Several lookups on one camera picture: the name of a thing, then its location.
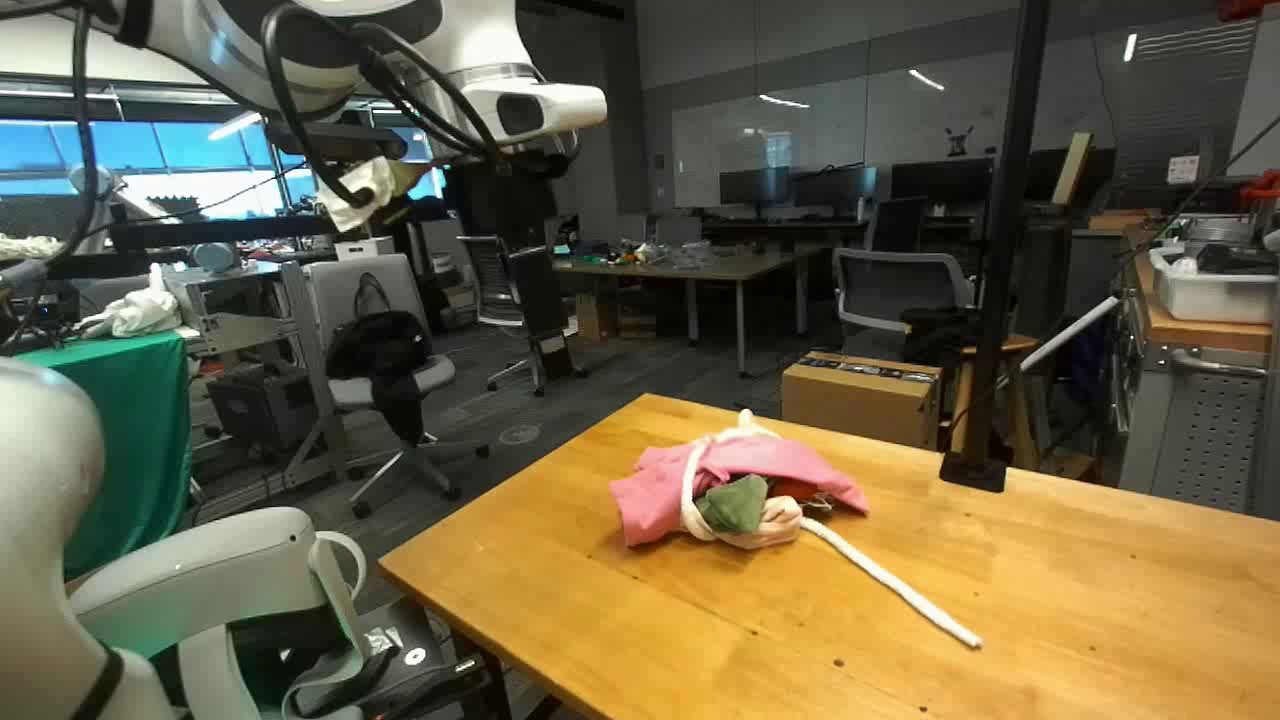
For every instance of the black stand pole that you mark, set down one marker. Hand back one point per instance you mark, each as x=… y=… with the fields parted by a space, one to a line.
x=992 y=264

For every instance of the white plush toy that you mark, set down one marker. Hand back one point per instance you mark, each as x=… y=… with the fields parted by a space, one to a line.
x=135 y=315

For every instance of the white bin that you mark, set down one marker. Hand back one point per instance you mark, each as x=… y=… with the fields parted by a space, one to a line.
x=1213 y=291

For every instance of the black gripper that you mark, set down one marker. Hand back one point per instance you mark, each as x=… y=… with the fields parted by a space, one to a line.
x=521 y=201

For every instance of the mesh office chair white frame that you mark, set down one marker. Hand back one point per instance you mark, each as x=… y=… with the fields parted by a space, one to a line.
x=901 y=285

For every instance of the white slanted pole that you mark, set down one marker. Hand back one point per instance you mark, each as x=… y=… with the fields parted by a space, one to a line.
x=1067 y=337

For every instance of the brown cardboard box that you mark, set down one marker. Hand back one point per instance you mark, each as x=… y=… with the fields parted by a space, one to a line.
x=853 y=400

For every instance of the plush red radish green leaves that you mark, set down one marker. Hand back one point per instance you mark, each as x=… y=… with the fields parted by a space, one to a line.
x=735 y=504

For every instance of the black jacket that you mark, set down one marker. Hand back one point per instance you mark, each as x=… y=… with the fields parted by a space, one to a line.
x=383 y=355

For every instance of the green cloth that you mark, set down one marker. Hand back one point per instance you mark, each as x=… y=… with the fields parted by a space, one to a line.
x=126 y=426

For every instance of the grey cabinet wooden top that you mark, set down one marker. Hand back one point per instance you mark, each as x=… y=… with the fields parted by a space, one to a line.
x=1202 y=426

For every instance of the small grey office chair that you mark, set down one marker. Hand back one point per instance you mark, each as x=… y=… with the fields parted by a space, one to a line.
x=486 y=283

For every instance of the black bar-shaped device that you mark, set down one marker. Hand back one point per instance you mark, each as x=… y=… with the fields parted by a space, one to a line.
x=333 y=140

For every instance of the leaning wooden board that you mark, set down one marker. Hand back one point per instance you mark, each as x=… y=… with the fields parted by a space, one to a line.
x=1070 y=167

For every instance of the ceiling light strip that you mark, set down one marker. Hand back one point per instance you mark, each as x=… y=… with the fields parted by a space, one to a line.
x=930 y=78
x=782 y=101
x=1128 y=51

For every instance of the pink t-shirt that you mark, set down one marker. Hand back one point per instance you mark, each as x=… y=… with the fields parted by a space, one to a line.
x=787 y=460

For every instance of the dark computer monitor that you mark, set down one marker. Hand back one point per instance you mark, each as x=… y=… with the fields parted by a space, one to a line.
x=839 y=187
x=757 y=190
x=940 y=182

